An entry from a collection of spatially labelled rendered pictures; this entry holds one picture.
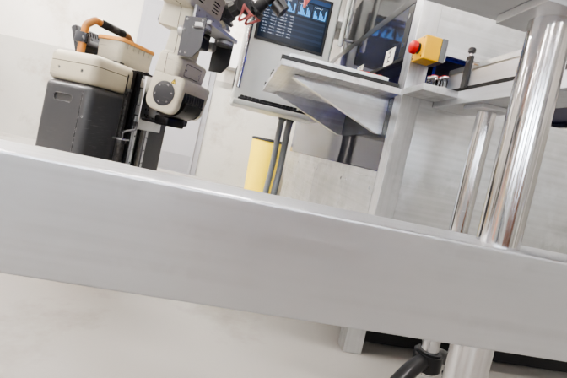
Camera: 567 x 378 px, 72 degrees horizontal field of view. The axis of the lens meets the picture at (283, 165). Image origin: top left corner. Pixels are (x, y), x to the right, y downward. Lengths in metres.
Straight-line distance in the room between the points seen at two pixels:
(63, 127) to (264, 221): 1.46
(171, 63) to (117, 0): 4.41
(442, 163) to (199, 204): 1.08
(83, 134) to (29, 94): 4.70
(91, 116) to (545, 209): 1.72
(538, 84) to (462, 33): 0.91
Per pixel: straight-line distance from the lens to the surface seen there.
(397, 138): 1.32
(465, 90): 1.23
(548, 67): 0.57
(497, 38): 1.52
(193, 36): 1.68
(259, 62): 2.26
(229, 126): 5.26
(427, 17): 1.41
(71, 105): 1.79
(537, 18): 0.59
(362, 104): 1.38
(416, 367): 1.23
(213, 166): 5.30
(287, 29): 2.32
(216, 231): 0.42
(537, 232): 1.63
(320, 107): 1.86
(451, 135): 1.40
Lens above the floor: 0.61
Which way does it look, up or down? 2 degrees down
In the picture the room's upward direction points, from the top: 13 degrees clockwise
